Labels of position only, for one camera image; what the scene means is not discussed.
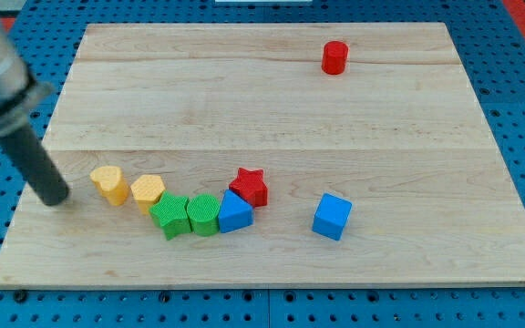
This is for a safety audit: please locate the yellow hexagon block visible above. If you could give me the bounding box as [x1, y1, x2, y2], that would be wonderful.
[130, 175, 166, 215]

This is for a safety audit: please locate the green star block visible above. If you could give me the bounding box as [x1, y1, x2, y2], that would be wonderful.
[149, 191, 192, 241]

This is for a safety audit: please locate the blue triangle block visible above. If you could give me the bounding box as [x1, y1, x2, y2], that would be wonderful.
[218, 190, 254, 233]

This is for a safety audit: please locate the red star block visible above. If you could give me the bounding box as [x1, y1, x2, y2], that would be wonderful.
[229, 168, 268, 208]

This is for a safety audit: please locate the red cylinder block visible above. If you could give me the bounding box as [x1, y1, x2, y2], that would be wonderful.
[322, 40, 349, 75]

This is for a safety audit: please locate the yellow heart block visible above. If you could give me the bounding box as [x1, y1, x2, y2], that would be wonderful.
[89, 166, 129, 206]

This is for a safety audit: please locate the wooden board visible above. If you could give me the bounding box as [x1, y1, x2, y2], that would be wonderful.
[0, 23, 525, 291]

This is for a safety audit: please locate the blue cube block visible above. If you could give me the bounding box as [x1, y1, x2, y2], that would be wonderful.
[312, 193, 352, 241]

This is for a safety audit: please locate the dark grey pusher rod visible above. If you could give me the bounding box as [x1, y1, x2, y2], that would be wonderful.
[0, 125, 70, 206]

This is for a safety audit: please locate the green cylinder block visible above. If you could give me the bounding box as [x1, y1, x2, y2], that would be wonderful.
[187, 194, 221, 237]

